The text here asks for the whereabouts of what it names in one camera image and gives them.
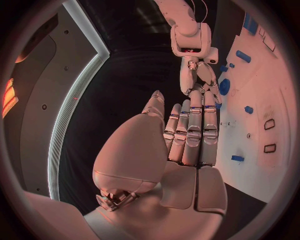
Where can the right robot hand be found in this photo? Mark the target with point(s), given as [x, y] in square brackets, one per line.
[187, 78]

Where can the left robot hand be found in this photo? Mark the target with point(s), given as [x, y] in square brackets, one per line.
[145, 153]

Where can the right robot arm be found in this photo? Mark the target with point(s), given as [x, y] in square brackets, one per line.
[187, 28]

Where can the white task board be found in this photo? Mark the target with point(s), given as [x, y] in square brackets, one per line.
[253, 90]

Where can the blue gear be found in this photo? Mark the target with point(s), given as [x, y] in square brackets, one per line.
[224, 86]

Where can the small blue peg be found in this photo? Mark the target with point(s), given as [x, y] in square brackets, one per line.
[232, 65]

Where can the blue long cylinder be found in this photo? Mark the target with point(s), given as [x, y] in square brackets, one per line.
[243, 56]

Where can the blue block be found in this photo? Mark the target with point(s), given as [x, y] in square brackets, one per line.
[250, 24]

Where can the blue plug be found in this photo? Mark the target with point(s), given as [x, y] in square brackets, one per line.
[237, 158]

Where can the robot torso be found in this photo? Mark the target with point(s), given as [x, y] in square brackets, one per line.
[39, 75]

